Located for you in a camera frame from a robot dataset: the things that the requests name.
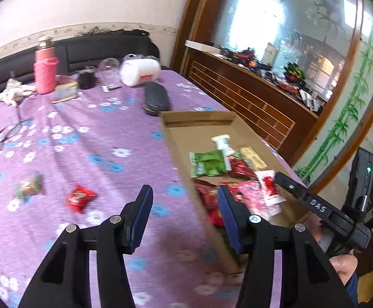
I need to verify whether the white red zigzag-edged snack packet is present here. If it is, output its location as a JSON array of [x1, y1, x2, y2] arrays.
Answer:
[[254, 170, 286, 206]]

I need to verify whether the shiny green snack packet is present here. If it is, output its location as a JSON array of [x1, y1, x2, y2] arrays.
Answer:
[[189, 150, 232, 178]]

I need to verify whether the wooden cabinet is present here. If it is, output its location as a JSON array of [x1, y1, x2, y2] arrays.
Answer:
[[185, 40, 322, 164]]

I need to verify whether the person's right hand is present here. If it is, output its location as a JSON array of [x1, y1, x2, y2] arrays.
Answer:
[[309, 217, 359, 287]]

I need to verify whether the purple floral tablecloth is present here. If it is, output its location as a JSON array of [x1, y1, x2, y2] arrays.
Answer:
[[0, 69, 290, 308]]

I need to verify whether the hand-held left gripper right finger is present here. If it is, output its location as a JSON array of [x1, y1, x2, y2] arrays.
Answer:
[[217, 184, 355, 308]]

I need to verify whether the pile of assorted small items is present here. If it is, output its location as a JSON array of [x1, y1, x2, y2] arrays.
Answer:
[[220, 46, 326, 110]]

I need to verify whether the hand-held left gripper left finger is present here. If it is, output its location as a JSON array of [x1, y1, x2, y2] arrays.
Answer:
[[18, 184, 154, 308]]

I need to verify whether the pink snack packet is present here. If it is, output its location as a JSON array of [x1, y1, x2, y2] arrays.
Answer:
[[236, 180, 283, 222]]

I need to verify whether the patterned notebook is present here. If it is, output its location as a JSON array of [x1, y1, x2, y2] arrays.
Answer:
[[51, 74, 80, 104]]

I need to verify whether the white flat box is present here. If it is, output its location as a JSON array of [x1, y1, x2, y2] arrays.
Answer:
[[185, 39, 222, 54]]

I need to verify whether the white and green snack packet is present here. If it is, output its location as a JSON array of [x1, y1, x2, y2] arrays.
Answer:
[[211, 134, 237, 158]]

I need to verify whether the brown cardboard box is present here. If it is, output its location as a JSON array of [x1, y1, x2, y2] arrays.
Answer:
[[159, 111, 322, 275]]

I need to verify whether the crumpled white cloth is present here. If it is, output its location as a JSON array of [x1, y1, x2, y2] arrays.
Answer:
[[0, 79, 36, 106]]

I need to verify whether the long beige snack packet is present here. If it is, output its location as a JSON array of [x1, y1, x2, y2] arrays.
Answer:
[[239, 147, 269, 170]]

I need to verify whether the black sofa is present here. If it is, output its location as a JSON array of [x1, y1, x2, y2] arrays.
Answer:
[[0, 30, 161, 110]]

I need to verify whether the dark red snack packet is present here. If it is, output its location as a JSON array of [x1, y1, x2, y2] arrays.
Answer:
[[194, 180, 229, 228]]

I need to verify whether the white plastic jar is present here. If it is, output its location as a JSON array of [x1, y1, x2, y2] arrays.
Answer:
[[120, 55, 161, 87]]

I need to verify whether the pink knit-sleeved bottle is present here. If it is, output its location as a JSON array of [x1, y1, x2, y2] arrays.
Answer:
[[33, 35, 60, 95]]

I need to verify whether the clear green-edged snack packet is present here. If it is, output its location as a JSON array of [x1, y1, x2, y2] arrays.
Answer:
[[15, 173, 45, 199]]

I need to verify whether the bamboo painted glass panel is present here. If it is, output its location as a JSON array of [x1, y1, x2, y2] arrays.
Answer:
[[294, 0, 373, 188]]

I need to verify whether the wooden framed glass partition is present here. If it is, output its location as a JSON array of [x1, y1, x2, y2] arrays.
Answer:
[[170, 0, 367, 193]]

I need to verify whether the red labelled snack packet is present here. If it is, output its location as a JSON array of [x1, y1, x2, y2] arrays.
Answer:
[[228, 156, 258, 180]]

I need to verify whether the black cup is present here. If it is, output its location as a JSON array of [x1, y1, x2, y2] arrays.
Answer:
[[77, 66, 98, 90]]

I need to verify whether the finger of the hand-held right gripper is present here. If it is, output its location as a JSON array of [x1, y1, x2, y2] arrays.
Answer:
[[274, 171, 307, 199]]

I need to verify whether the black textured glasses case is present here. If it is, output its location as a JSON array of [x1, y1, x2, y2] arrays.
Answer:
[[143, 82, 171, 117]]

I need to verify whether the small red snack packet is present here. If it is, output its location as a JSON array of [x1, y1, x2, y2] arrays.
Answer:
[[65, 184, 96, 214]]

